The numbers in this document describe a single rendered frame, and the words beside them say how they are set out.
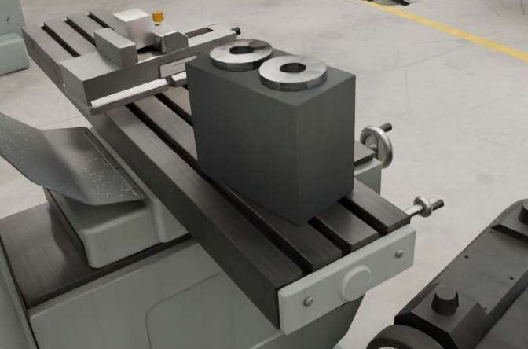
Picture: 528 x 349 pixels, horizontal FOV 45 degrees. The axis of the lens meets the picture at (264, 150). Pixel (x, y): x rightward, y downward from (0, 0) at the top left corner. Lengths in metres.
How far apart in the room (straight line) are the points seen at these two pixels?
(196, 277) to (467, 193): 1.60
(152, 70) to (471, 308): 0.76
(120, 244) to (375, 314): 1.13
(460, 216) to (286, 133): 1.77
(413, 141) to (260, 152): 2.14
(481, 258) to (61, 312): 0.84
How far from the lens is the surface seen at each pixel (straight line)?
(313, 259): 0.82
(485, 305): 1.32
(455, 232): 2.44
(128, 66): 1.24
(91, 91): 1.23
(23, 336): 1.15
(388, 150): 1.58
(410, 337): 1.22
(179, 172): 1.01
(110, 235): 1.13
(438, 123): 3.13
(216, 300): 1.34
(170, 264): 1.21
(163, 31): 1.28
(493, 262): 1.42
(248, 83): 0.83
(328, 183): 0.88
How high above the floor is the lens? 1.50
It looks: 31 degrees down
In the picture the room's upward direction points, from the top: 4 degrees counter-clockwise
